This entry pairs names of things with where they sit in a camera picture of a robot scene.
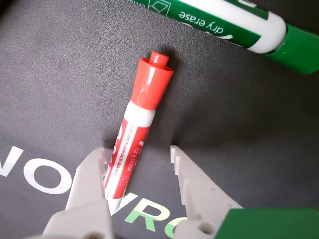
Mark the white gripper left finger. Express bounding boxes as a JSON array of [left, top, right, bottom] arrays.
[[42, 146, 116, 239]]

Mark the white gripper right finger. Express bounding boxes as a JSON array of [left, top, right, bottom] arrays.
[[170, 145, 244, 239]]

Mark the red dry erase marker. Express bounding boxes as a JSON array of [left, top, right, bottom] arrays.
[[103, 50, 174, 216]]

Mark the green dry erase marker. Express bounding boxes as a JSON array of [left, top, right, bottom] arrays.
[[126, 0, 319, 75]]

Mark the dark grey WOWROBO mat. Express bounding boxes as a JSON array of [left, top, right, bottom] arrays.
[[0, 0, 319, 239]]

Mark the camera board with green mount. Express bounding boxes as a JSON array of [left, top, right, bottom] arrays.
[[213, 208, 319, 239]]

